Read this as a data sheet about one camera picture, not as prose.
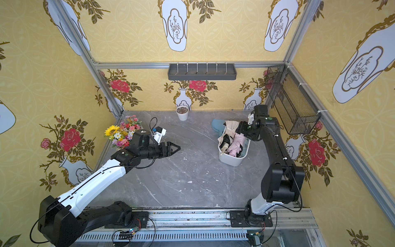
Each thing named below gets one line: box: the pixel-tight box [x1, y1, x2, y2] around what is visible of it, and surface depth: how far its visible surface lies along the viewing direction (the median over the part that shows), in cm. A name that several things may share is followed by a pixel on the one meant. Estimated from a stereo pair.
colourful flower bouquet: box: [104, 114, 143, 151], surface depth 87 cm
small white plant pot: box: [175, 104, 189, 121], surface depth 115 cm
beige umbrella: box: [217, 120, 240, 156], surface depth 90 cm
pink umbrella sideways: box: [227, 132, 246, 157], surface depth 86 cm
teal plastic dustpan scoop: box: [211, 118, 226, 138], surface depth 119 cm
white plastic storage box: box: [218, 126, 251, 167], surface depth 85 cm
